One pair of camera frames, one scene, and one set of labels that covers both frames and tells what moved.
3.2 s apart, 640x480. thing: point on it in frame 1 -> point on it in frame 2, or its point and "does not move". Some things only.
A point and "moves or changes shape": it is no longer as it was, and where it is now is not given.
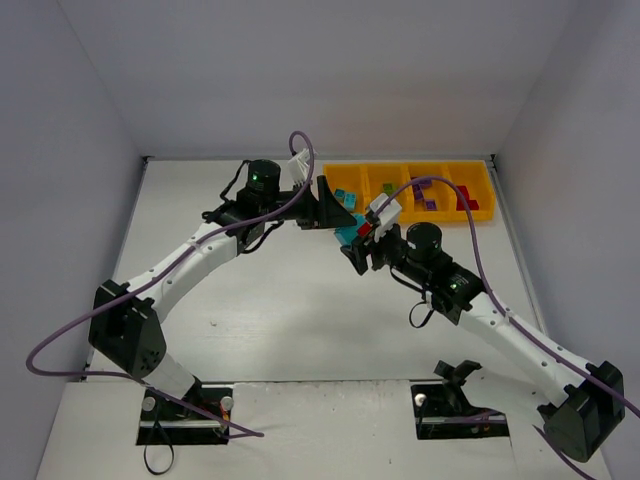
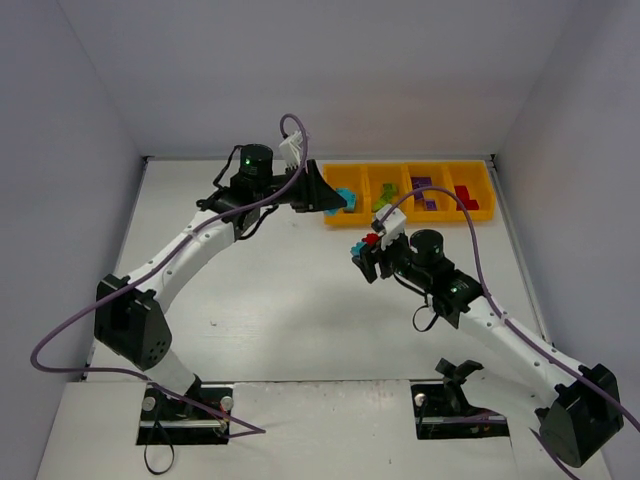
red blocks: (472, 205) does not move
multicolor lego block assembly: (346, 234) moves or changes shape
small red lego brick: (464, 192) does not move
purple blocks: (422, 181) does not move
